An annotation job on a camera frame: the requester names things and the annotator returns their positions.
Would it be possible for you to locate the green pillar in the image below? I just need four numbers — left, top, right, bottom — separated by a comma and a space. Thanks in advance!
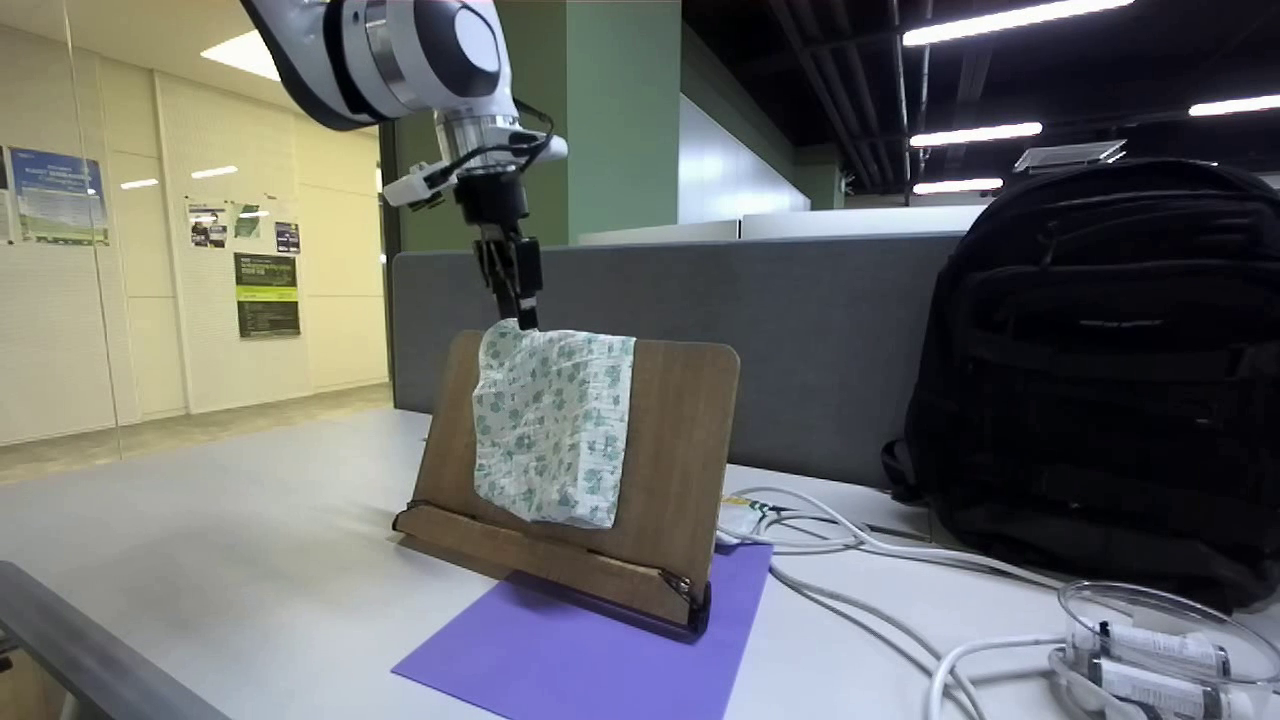
376, 0, 686, 256

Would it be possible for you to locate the purple paper sheet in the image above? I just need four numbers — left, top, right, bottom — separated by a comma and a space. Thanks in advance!
389, 535, 777, 720

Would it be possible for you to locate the looped white cable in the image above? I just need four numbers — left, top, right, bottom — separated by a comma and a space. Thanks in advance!
923, 574, 1280, 720

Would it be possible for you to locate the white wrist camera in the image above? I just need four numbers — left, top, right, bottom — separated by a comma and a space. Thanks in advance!
380, 155, 457, 210

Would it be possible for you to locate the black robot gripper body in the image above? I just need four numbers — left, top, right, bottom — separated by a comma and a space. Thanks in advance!
453, 168, 546, 256

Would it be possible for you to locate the square ceiling panel light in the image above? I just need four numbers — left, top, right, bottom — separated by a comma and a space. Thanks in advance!
198, 27, 290, 86

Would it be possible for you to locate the floral patterned cloth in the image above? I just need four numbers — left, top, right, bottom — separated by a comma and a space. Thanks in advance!
470, 310, 639, 535

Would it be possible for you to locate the thick white cable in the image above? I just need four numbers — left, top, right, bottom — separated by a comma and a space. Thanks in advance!
770, 555, 994, 720

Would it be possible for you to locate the blue and green poster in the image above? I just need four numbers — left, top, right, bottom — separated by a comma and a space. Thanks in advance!
7, 142, 114, 250

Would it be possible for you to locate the thin white cable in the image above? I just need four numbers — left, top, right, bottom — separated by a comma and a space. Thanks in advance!
715, 483, 938, 552

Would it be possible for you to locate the grey partition panel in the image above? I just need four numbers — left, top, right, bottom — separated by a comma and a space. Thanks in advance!
389, 234, 967, 490

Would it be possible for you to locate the long ceiling tube light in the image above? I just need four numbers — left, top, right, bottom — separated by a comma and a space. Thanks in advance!
901, 0, 1139, 52

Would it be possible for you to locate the white plug adapter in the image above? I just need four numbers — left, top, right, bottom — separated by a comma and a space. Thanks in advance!
1066, 617, 1237, 681
1046, 646, 1280, 720

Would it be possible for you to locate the green and black poster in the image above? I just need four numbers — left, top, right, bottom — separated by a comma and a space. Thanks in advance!
232, 295, 304, 344
232, 249, 304, 300

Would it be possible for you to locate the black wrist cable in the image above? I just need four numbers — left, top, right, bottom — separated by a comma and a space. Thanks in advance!
453, 99, 561, 191

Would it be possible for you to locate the wooden book stand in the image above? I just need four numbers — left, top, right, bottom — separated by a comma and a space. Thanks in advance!
389, 327, 745, 636

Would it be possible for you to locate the white cubicle panel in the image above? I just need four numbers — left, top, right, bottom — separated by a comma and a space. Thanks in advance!
578, 198, 994, 250

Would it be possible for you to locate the black backpack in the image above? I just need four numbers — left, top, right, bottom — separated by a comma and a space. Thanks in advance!
881, 151, 1280, 610

